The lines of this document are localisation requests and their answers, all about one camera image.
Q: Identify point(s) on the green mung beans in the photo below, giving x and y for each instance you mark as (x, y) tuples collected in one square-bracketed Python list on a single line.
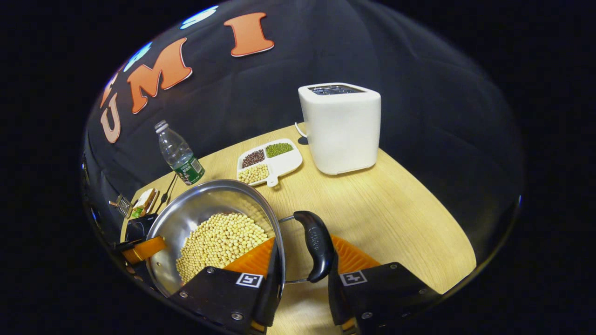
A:
[(279, 149)]

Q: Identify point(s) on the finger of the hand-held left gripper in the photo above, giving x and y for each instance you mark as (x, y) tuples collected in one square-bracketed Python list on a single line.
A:
[(149, 248)]

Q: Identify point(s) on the small soybean portion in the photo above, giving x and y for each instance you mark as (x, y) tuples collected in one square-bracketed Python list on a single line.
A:
[(253, 173)]

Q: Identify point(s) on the black backdrop cloth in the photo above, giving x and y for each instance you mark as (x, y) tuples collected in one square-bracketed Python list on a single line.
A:
[(419, 93)]

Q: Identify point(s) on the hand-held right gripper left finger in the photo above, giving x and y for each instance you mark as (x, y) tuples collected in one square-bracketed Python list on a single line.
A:
[(272, 288)]

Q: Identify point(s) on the stainless steel pot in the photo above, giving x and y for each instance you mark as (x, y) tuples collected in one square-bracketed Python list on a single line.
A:
[(195, 214)]

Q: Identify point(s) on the sandwich with lettuce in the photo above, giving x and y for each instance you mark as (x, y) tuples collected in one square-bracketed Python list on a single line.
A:
[(145, 199)]

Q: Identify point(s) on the black induction cooktop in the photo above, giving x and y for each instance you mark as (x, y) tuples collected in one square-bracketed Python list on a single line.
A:
[(137, 229)]

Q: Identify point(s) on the clear plastic water bottle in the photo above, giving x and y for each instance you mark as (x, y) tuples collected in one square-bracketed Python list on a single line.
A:
[(181, 156)]

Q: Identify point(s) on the white divided dish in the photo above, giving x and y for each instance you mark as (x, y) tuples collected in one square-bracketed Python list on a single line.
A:
[(286, 164)]

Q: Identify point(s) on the white toaster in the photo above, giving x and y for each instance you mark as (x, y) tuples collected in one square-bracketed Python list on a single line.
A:
[(342, 135)]

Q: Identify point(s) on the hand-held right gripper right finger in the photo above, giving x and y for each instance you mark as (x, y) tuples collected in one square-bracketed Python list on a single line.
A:
[(336, 298)]

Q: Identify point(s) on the pile of yellow soybeans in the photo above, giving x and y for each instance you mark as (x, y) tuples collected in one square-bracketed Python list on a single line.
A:
[(219, 242)]

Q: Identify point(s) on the dark red beans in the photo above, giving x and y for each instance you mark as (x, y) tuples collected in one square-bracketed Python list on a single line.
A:
[(253, 158)]

